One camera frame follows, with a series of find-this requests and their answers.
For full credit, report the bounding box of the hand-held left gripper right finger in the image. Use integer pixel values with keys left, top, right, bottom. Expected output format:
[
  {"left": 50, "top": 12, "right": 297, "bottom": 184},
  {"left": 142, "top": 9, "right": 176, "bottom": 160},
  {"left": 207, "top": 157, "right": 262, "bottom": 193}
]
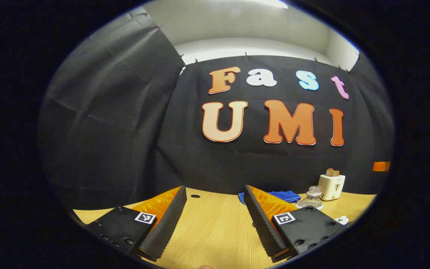
[{"left": 244, "top": 185, "right": 346, "bottom": 263}]

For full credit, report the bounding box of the blue towel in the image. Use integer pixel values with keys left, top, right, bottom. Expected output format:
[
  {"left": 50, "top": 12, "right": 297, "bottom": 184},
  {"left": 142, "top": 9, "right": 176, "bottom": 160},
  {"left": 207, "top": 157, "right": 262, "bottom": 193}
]
[{"left": 239, "top": 191, "right": 301, "bottom": 205}]

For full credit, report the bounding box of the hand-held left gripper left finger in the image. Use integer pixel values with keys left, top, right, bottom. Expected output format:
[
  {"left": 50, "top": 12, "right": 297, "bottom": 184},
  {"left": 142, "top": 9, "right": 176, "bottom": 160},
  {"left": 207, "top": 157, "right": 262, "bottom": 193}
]
[{"left": 84, "top": 186, "right": 187, "bottom": 262}]

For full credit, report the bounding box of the clear water bottle green label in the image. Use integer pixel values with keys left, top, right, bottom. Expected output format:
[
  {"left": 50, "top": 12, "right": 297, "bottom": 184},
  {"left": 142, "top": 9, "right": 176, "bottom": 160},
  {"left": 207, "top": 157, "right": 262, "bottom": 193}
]
[{"left": 296, "top": 186, "right": 324, "bottom": 210}]

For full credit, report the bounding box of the cream toaster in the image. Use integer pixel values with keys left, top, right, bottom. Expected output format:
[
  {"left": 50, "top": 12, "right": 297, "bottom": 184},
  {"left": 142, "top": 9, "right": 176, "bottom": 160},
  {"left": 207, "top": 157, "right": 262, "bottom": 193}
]
[{"left": 318, "top": 174, "right": 346, "bottom": 201}]

